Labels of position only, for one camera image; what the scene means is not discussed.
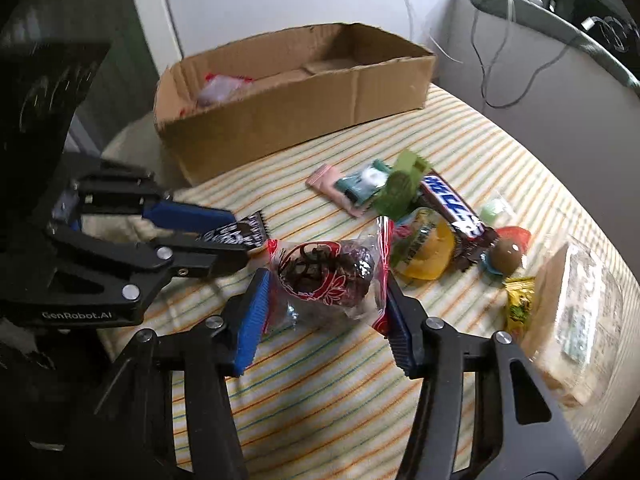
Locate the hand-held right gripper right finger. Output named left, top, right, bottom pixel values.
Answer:
left=384, top=274, right=588, bottom=480

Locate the brown chocolate ball blue wrapper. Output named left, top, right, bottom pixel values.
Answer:
left=481, top=237, right=528, bottom=276

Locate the clear red and white packet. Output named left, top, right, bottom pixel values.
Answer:
left=192, top=72, right=256, bottom=108

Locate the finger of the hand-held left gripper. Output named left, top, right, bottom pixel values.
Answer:
left=70, top=160, right=237, bottom=237
left=47, top=224, right=252, bottom=312

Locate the striped blanket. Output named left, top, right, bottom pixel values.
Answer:
left=97, top=82, right=638, bottom=480

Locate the brown chocolate bar blue label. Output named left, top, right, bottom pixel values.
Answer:
left=419, top=174, right=501, bottom=271

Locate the green candy wrapper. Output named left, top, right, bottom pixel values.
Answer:
left=372, top=150, right=433, bottom=221

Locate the red jelly cup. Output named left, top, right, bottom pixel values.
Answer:
left=495, top=226, right=532, bottom=251

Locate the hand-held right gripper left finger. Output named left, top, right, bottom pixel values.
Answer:
left=65, top=267, right=273, bottom=480

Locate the teal candy packet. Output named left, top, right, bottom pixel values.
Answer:
left=334, top=159, right=393, bottom=206

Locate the yellow jelly cup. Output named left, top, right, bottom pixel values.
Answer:
left=392, top=207, right=456, bottom=281

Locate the black cable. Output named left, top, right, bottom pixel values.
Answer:
left=470, top=5, right=571, bottom=109

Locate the black and white candy packet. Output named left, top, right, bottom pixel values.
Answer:
left=200, top=210, right=271, bottom=254

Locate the grey window ledge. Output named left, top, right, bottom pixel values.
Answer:
left=469, top=0, right=640, bottom=91

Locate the pink candy packet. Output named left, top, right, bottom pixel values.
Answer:
left=306, top=164, right=366, bottom=218

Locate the white cable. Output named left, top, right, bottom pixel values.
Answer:
left=396, top=0, right=464, bottom=64

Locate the yellow and green candy packet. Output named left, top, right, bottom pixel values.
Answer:
left=502, top=276, right=537, bottom=341

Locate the clear red chocolate snack packet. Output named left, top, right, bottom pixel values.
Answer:
left=262, top=215, right=396, bottom=338

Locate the brown cardboard box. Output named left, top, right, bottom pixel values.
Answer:
left=152, top=22, right=437, bottom=186

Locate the light green jelly cup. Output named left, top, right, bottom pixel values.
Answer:
left=480, top=197, right=516, bottom=226

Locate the bread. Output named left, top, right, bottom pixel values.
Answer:
left=517, top=240, right=626, bottom=408

